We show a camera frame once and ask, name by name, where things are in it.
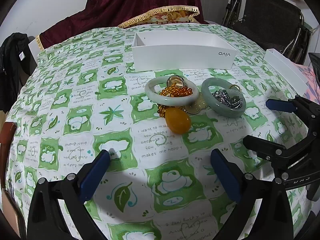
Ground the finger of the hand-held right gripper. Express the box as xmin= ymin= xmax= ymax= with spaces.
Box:
xmin=243 ymin=129 xmax=320 ymax=167
xmin=266 ymin=95 xmax=320 ymax=133

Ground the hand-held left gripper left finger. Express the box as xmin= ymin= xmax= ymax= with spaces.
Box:
xmin=27 ymin=149 xmax=111 ymax=240

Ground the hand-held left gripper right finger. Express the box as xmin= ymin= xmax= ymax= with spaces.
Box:
xmin=210 ymin=149 xmax=294 ymax=240

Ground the silver chain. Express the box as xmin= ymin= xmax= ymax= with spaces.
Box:
xmin=212 ymin=89 xmax=245 ymax=110

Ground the green jade bangle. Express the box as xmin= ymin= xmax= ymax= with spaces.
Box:
xmin=201 ymin=77 xmax=247 ymax=117

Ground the amber bead necklace with pendant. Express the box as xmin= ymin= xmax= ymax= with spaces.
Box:
xmin=157 ymin=84 xmax=193 ymax=133

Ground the pale white jade bangle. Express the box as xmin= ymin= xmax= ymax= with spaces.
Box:
xmin=145 ymin=77 xmax=200 ymax=105

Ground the silver ring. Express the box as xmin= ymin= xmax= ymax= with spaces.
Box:
xmin=166 ymin=75 xmax=187 ymax=88

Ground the white cardboard box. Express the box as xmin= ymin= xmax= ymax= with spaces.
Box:
xmin=131 ymin=23 xmax=237 ymax=71

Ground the white box lid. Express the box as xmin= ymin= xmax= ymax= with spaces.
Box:
xmin=264 ymin=49 xmax=308 ymax=96

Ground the pink patterned cloth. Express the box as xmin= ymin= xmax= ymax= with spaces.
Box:
xmin=297 ymin=64 xmax=320 ymax=100

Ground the pale yellow jade pendant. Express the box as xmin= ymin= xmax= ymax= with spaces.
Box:
xmin=184 ymin=99 xmax=208 ymax=115

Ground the black folding chair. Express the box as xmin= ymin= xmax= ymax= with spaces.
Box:
xmin=221 ymin=0 xmax=313 ymax=64

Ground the green and white tablecloth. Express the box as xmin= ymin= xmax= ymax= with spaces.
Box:
xmin=5 ymin=22 xmax=315 ymax=240

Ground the reddish brown wooden piece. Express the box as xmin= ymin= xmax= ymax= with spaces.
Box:
xmin=0 ymin=121 xmax=17 ymax=155

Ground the black jacket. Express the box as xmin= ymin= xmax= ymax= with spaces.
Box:
xmin=0 ymin=32 xmax=38 ymax=113

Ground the gold fringed patterned cloth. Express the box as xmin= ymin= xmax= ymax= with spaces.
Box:
xmin=117 ymin=5 xmax=200 ymax=29

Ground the maroon velvet cloth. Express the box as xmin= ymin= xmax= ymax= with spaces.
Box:
xmin=39 ymin=0 xmax=204 ymax=50

